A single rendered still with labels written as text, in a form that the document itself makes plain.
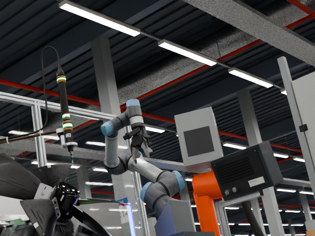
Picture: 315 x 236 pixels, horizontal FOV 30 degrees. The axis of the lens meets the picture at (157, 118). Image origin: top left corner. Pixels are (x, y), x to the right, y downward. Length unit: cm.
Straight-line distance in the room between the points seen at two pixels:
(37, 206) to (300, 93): 227
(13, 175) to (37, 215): 31
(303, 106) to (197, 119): 272
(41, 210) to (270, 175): 96
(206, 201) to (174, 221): 351
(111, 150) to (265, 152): 117
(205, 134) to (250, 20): 270
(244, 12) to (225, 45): 324
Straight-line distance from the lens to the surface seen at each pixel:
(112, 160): 351
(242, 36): 1157
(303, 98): 416
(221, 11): 837
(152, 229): 853
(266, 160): 253
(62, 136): 286
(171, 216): 313
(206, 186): 660
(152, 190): 328
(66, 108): 290
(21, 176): 270
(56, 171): 292
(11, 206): 297
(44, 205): 252
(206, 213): 662
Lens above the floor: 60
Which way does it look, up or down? 19 degrees up
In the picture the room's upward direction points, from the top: 11 degrees counter-clockwise
